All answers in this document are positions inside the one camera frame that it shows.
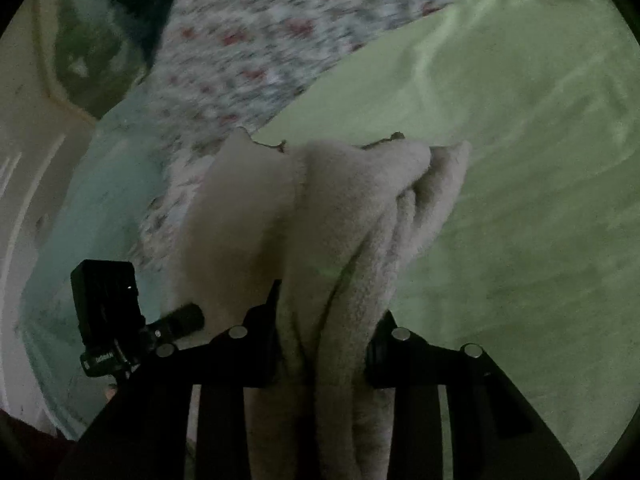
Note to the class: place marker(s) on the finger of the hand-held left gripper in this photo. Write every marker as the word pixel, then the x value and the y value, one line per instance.
pixel 177 320

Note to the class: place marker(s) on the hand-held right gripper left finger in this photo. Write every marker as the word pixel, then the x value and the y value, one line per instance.
pixel 260 332

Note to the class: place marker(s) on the white floral pillow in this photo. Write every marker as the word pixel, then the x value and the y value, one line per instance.
pixel 160 220

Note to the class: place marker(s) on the pink floral bed sheet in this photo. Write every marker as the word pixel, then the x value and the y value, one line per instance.
pixel 260 35

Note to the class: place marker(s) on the light blue floral quilt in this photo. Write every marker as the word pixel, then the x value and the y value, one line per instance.
pixel 100 200

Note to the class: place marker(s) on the beige knit sweater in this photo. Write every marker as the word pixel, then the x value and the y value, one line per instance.
pixel 325 210

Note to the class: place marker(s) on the light green blanket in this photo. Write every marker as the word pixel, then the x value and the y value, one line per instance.
pixel 525 160

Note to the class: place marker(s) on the person's left hand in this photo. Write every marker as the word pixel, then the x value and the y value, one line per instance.
pixel 111 391

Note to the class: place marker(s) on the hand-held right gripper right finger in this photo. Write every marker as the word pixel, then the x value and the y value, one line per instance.
pixel 382 355

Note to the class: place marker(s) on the dark red clothing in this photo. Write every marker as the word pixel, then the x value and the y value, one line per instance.
pixel 30 447

